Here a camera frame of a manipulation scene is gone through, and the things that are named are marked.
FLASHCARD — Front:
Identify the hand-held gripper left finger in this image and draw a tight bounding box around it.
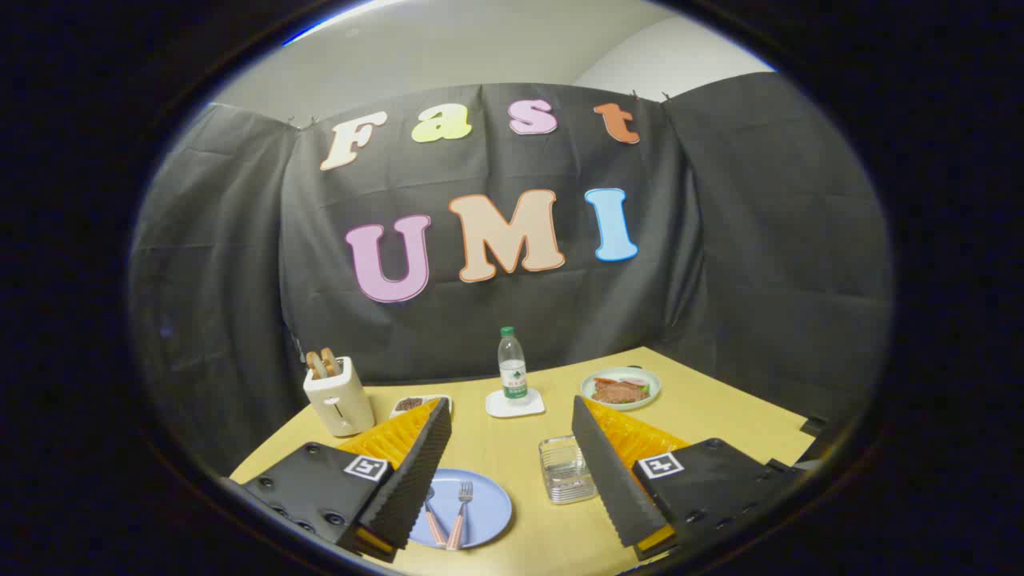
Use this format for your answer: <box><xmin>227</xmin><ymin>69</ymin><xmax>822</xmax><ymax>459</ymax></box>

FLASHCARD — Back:
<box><xmin>220</xmin><ymin>398</ymin><xmax>453</xmax><ymax>563</ymax></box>

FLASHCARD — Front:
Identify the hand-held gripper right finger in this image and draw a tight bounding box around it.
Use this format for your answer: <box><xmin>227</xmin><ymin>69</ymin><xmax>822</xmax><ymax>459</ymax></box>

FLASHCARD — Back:
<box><xmin>571</xmin><ymin>394</ymin><xmax>805</xmax><ymax>561</ymax></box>

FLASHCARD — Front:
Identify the spoon with red checked handle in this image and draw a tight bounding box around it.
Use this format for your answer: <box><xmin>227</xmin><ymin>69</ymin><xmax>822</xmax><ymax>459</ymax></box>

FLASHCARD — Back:
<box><xmin>422</xmin><ymin>484</ymin><xmax>447</xmax><ymax>549</ymax></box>

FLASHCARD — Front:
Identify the fork with red checked handle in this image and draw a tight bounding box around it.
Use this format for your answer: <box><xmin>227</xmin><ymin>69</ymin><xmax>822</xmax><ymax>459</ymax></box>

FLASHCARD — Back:
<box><xmin>446</xmin><ymin>481</ymin><xmax>474</xmax><ymax>551</ymax></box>

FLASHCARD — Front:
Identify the white divided snack tray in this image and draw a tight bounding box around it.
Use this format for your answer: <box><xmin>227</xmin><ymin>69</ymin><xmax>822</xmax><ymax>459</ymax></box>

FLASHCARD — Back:
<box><xmin>390</xmin><ymin>394</ymin><xmax>454</xmax><ymax>419</ymax></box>

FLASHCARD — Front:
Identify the blue round plate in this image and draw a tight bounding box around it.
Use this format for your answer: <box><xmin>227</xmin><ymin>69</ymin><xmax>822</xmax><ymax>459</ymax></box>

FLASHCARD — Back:
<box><xmin>408</xmin><ymin>468</ymin><xmax>513</xmax><ymax>550</ymax></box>

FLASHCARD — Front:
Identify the cooked meat with garnish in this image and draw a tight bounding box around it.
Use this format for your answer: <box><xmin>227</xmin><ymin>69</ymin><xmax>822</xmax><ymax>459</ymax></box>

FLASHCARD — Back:
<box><xmin>590</xmin><ymin>378</ymin><xmax>650</xmax><ymax>404</ymax></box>

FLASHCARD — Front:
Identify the pale green plate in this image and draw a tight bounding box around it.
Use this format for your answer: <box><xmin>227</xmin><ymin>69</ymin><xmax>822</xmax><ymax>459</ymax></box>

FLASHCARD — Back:
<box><xmin>581</xmin><ymin>367</ymin><xmax>662</xmax><ymax>411</ymax></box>

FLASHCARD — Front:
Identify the cream toaster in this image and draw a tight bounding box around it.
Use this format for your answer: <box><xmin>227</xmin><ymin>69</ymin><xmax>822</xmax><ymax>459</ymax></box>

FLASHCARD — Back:
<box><xmin>302</xmin><ymin>356</ymin><xmax>377</xmax><ymax>438</ymax></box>

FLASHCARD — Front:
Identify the white square coaster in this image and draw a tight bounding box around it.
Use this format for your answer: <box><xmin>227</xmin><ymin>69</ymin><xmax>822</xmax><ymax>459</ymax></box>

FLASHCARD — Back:
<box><xmin>485</xmin><ymin>388</ymin><xmax>546</xmax><ymax>418</ymax></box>

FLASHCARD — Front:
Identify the clear water bottle green cap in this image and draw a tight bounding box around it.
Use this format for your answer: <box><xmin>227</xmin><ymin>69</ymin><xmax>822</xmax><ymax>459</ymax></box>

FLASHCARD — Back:
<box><xmin>498</xmin><ymin>326</ymin><xmax>530</xmax><ymax>401</ymax></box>

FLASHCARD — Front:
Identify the black backdrop cloth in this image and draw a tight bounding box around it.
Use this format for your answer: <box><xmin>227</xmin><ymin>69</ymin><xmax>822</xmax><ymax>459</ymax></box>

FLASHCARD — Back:
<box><xmin>128</xmin><ymin>72</ymin><xmax>893</xmax><ymax>481</ymax></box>

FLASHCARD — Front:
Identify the metal wire cutlery basket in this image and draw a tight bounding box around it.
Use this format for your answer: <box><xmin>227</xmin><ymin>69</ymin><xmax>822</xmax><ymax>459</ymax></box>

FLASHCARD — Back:
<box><xmin>538</xmin><ymin>435</ymin><xmax>599</xmax><ymax>506</ymax></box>

